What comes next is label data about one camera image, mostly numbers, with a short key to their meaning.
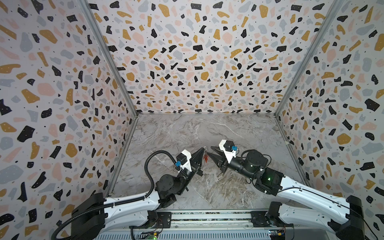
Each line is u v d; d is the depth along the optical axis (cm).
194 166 57
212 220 76
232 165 57
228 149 52
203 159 64
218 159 57
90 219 41
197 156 60
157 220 66
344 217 40
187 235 70
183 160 52
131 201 48
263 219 73
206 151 64
